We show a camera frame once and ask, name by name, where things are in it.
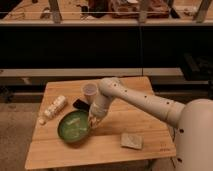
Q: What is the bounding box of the translucent plastic cup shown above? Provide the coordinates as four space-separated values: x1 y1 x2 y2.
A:
82 83 98 104

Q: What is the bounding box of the green ceramic bowl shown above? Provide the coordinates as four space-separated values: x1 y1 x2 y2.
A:
57 110 90 143

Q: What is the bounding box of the wooden shelf rack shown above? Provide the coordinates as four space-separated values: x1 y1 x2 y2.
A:
0 0 213 27

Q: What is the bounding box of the small black rectangular object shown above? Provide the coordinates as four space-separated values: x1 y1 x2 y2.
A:
73 99 90 111

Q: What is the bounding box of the beige sponge block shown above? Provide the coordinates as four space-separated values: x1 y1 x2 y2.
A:
121 133 143 150

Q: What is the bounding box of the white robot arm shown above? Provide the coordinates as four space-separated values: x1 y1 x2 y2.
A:
88 77 213 171

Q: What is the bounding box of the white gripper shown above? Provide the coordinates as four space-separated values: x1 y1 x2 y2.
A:
88 114 103 129

